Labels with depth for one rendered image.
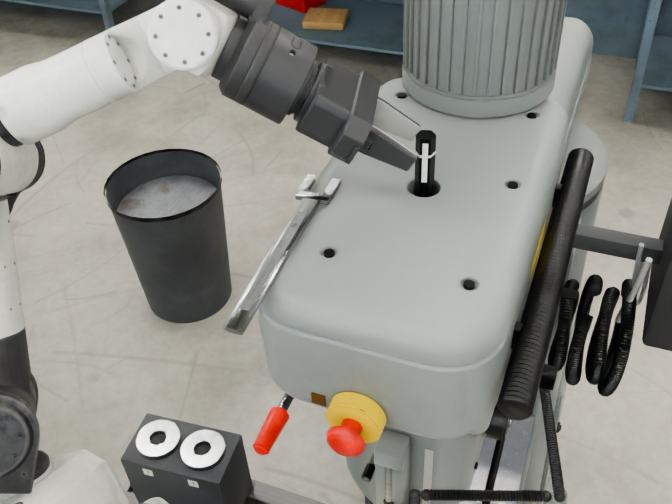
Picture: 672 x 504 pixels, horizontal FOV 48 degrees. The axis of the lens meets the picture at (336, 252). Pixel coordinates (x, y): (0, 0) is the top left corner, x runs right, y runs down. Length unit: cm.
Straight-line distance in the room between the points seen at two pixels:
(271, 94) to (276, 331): 23
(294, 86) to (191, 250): 237
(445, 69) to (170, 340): 255
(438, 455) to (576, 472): 188
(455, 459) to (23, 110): 69
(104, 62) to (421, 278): 37
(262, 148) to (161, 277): 143
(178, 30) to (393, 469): 62
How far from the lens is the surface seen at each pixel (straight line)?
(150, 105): 497
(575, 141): 156
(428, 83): 98
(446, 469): 109
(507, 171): 88
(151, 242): 306
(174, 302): 330
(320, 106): 76
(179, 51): 74
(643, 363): 330
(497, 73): 95
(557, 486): 97
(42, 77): 81
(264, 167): 422
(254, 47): 76
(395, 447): 102
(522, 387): 77
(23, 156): 86
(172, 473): 160
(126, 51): 84
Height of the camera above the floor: 240
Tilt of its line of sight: 41 degrees down
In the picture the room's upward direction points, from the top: 4 degrees counter-clockwise
